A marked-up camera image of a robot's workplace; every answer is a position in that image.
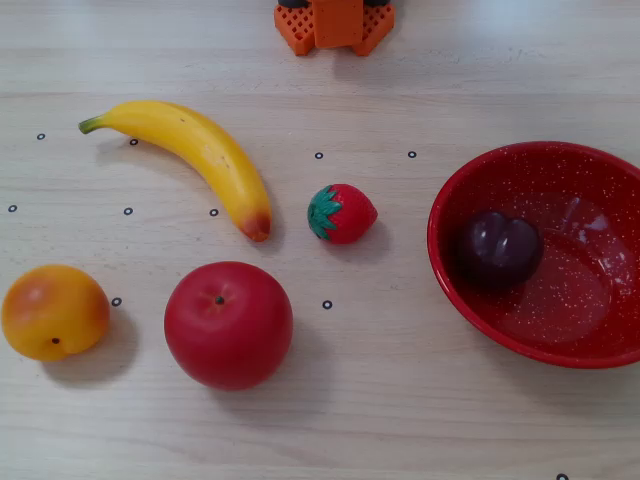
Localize dark purple plum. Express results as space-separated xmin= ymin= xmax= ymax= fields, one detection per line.
xmin=454 ymin=210 xmax=545 ymax=289

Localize red speckled bowl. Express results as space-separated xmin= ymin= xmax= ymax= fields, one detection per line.
xmin=426 ymin=140 xmax=640 ymax=370

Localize red strawberry with green leaves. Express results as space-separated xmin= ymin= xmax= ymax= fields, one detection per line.
xmin=306 ymin=183 xmax=379 ymax=246

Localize red apple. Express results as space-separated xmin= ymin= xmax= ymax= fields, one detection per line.
xmin=163 ymin=260 xmax=295 ymax=392

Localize yellow banana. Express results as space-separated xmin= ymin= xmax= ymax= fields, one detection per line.
xmin=78 ymin=99 xmax=273 ymax=243

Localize orange yellow peach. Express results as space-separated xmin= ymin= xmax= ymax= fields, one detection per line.
xmin=1 ymin=264 xmax=111 ymax=363

